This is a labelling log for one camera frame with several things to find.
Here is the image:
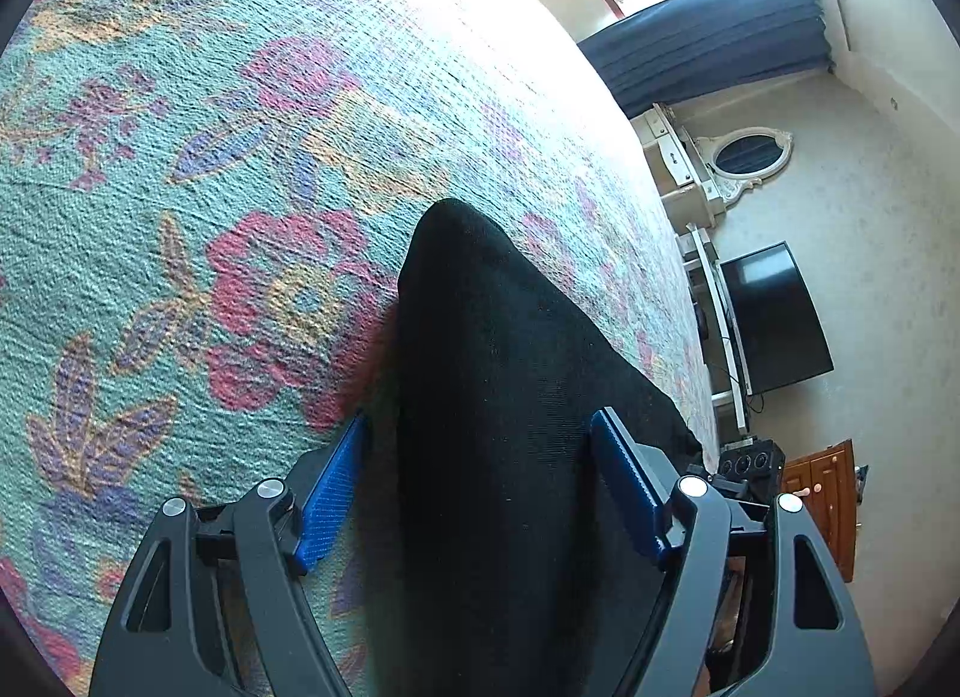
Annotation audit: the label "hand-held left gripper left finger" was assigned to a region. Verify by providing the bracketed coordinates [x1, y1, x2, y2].
[88, 412, 368, 697]

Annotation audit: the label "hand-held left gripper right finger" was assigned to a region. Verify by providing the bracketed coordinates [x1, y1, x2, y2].
[589, 408, 878, 697]

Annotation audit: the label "black pants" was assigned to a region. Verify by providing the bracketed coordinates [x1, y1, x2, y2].
[367, 198, 706, 697]

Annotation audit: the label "black speaker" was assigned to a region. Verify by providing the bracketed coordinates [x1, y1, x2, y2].
[718, 439, 786, 499]

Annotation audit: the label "white television stand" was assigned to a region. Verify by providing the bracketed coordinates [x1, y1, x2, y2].
[675, 224, 755, 443]

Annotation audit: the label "brown wooden cabinet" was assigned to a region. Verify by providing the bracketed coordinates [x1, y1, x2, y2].
[780, 439, 857, 583]

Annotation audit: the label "black flat television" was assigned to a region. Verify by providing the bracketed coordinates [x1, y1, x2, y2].
[720, 241, 835, 396]

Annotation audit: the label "cream dressing table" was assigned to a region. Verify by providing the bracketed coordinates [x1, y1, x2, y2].
[630, 103, 725, 229]

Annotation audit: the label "white oval vanity mirror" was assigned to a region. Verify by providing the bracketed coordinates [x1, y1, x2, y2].
[694, 128, 794, 207]

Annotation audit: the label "floral quilted bedspread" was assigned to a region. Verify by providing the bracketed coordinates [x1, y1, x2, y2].
[0, 0, 725, 697]

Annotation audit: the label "dark blue curtain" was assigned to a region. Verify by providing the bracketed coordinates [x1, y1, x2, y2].
[577, 0, 837, 119]

